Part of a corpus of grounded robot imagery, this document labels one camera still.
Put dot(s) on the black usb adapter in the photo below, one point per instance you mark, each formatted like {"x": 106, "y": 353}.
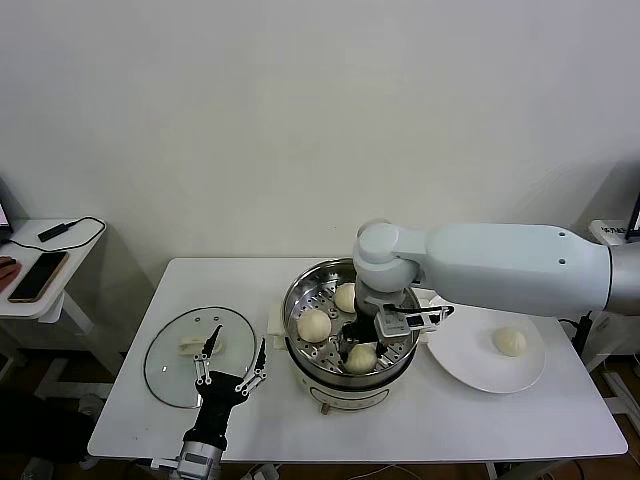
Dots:
{"x": 52, "y": 233}

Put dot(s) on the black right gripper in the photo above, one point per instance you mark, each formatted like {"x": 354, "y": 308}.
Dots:
{"x": 362, "y": 330}

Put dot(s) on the dark laptop screen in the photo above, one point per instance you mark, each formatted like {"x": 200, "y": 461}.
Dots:
{"x": 5, "y": 197}

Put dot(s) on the white oval plate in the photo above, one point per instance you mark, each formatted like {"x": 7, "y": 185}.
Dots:
{"x": 475, "y": 360}

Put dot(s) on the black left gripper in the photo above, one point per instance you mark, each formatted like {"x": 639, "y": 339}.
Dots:
{"x": 222, "y": 395}

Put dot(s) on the black smartphone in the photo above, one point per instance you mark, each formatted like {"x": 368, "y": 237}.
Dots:
{"x": 37, "y": 277}

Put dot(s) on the white sneaker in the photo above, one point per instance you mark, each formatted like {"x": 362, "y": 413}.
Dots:
{"x": 39, "y": 470}
{"x": 92, "y": 405}

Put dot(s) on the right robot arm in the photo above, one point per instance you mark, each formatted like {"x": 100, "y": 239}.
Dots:
{"x": 500, "y": 265}

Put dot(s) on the dark monitor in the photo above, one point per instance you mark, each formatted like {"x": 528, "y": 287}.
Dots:
{"x": 636, "y": 215}

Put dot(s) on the reddish person hand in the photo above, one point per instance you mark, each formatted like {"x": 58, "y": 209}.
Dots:
{"x": 9, "y": 272}

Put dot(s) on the white side desk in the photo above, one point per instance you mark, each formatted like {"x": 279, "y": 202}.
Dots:
{"x": 76, "y": 262}

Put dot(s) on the white steamed baozi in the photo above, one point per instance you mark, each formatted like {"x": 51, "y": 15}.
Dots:
{"x": 361, "y": 360}
{"x": 314, "y": 325}
{"x": 510, "y": 341}
{"x": 344, "y": 298}

